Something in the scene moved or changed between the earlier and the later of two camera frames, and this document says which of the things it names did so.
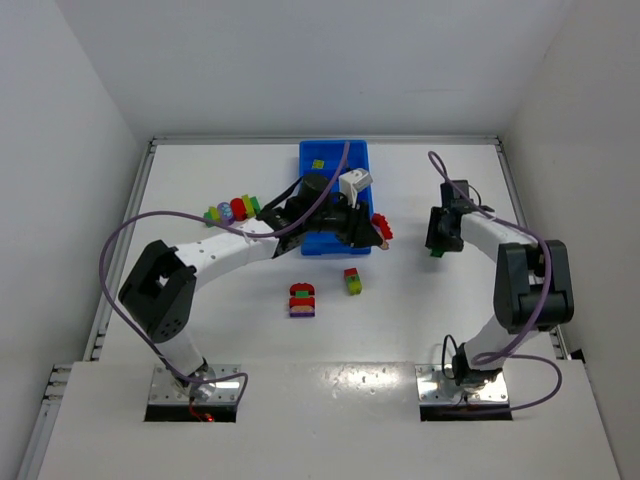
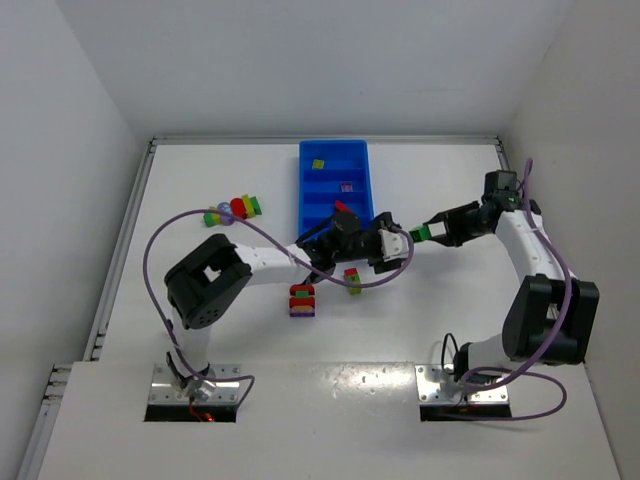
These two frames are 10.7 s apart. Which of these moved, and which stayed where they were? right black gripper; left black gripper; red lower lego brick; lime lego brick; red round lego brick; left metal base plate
Moved: left black gripper; right black gripper
Stayed: lime lego brick; left metal base plate; red lower lego brick; red round lego brick
